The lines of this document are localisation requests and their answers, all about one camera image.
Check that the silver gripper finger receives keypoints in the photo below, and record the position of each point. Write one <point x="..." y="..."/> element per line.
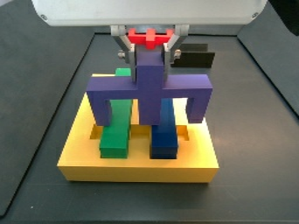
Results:
<point x="127" y="52"/>
<point x="171" y="46"/>

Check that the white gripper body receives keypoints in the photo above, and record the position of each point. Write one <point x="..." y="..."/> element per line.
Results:
<point x="147" y="12"/>

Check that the purple E-shaped block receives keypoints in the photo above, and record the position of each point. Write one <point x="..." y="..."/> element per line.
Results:
<point x="149" y="89"/>

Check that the black fixture stand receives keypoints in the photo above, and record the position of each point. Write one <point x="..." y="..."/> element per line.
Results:
<point x="195" y="56"/>

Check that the yellow board base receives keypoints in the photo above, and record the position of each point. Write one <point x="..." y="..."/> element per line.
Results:
<point x="195" y="165"/>

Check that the red E-shaped block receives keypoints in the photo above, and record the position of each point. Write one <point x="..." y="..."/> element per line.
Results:
<point x="149" y="39"/>

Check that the green bar block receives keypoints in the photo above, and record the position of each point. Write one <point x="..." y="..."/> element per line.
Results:
<point x="113" y="140"/>

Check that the blue bar block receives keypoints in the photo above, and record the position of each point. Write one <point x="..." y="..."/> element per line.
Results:
<point x="164" y="137"/>

